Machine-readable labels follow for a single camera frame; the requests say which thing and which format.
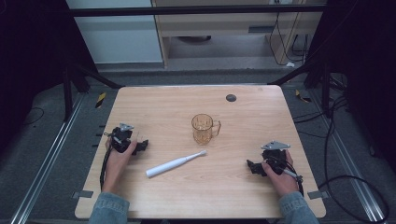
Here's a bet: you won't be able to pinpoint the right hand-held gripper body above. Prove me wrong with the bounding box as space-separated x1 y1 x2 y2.
260 140 291 175

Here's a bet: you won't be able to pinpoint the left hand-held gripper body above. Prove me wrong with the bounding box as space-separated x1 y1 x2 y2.
104 122 139 154

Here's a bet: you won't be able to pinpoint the white electric toothbrush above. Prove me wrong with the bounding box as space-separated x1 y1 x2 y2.
145 149 208 179

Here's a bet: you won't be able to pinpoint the amber glass cup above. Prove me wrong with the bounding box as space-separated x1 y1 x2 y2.
191 113 222 146

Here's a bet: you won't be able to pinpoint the person's right hand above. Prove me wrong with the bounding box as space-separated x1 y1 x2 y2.
261 149 301 198

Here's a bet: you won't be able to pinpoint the person's left hand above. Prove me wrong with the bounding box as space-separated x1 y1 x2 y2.
102 137 138 195

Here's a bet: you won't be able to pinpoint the yellow black striped tape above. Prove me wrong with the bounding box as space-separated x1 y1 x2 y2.
94 91 107 109
294 89 313 104

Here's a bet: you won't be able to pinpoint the white cabinet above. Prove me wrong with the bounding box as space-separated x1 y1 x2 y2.
65 0 163 65

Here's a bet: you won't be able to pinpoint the black curtain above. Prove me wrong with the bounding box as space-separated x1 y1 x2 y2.
0 0 98 155
306 0 396 174

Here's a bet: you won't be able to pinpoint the light wooden desk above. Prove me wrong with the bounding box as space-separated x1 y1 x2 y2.
150 0 326 68

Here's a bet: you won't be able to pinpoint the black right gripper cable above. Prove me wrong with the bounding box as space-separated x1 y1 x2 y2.
263 156 304 197

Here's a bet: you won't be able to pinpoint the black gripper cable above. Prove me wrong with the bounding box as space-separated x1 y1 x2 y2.
263 156 304 197
99 145 114 191

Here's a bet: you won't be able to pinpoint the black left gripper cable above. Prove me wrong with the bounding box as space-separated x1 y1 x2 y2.
99 145 114 191

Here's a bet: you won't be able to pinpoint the black floor cable loop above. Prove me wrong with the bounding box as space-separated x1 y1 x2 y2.
292 92 390 224

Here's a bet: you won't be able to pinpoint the grey metal table bracket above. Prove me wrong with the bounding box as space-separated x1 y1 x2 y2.
306 189 330 201
72 189 94 200

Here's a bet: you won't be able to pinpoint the black frame strut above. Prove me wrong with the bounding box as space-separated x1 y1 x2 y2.
267 58 332 119
62 63 125 123

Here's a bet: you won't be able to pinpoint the aluminium floor rail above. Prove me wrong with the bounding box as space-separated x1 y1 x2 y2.
8 92 86 224
310 89 388 224

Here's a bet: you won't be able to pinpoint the thin black floor cable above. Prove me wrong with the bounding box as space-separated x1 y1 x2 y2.
22 106 46 127

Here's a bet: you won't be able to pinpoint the black hanging desk cables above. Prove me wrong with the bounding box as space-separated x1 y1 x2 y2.
268 11 310 67

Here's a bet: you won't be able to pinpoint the black horizontal frame bar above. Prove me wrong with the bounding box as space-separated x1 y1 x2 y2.
66 4 327 18

